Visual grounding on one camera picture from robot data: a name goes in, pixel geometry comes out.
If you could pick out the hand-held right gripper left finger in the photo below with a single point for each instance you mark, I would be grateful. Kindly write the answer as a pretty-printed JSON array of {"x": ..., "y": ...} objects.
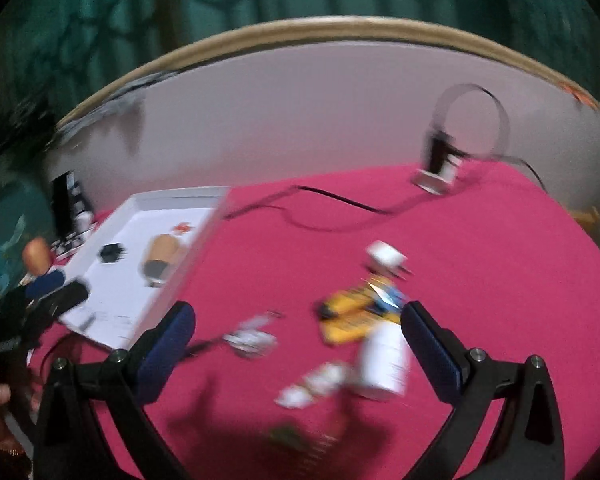
[{"x": 170, "y": 345}]

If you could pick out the small blue white packet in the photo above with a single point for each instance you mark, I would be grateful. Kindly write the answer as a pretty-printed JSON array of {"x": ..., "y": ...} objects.
[{"x": 386, "y": 294}]

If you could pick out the black pen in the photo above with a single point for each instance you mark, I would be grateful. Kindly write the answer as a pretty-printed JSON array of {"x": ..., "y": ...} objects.
[{"x": 250, "y": 337}]

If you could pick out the cat-shaped phone stand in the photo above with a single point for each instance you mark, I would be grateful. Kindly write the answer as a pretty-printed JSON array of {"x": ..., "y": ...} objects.
[{"x": 80, "y": 220}]

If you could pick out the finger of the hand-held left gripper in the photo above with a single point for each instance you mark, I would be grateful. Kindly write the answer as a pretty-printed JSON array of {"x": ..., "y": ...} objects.
[
  {"x": 70, "y": 295},
  {"x": 45, "y": 284}
]

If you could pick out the small green object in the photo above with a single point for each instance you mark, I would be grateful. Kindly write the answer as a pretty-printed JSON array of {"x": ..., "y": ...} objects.
[{"x": 290, "y": 435}]

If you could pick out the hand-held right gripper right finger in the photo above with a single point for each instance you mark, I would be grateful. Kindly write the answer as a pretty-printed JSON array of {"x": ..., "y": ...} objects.
[{"x": 430, "y": 350}]

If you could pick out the black power adapter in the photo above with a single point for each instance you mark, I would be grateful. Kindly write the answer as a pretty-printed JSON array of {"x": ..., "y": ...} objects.
[{"x": 111, "y": 252}]

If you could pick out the white cardboard tray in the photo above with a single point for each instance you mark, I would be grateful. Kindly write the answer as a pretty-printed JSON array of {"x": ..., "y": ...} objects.
[{"x": 120, "y": 300}]

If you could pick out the brown tape roll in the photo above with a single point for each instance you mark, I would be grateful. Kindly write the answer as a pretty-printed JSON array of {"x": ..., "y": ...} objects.
[{"x": 162, "y": 260}]

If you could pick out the orange tape piece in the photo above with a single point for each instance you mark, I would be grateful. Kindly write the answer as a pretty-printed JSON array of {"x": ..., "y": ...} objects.
[{"x": 577, "y": 95}]

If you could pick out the black smartphone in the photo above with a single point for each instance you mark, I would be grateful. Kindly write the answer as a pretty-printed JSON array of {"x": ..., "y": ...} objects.
[{"x": 62, "y": 200}]

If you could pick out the white plastic bottle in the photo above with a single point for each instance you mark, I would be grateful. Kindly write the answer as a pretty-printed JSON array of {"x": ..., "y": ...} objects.
[{"x": 385, "y": 360}]

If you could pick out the black device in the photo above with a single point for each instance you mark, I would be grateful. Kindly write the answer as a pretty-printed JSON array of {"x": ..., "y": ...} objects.
[{"x": 437, "y": 152}]

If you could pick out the white charger plug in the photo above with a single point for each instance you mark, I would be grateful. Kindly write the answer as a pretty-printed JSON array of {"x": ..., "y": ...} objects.
[{"x": 387, "y": 257}]

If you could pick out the red tablecloth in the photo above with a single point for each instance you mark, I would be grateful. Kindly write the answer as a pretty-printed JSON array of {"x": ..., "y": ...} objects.
[{"x": 480, "y": 260}]

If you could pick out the white device stand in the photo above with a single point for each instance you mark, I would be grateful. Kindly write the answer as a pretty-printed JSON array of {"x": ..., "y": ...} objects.
[{"x": 432, "y": 182}]

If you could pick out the white tube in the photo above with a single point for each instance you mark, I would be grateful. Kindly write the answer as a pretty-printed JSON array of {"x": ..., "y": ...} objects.
[{"x": 310, "y": 385}]

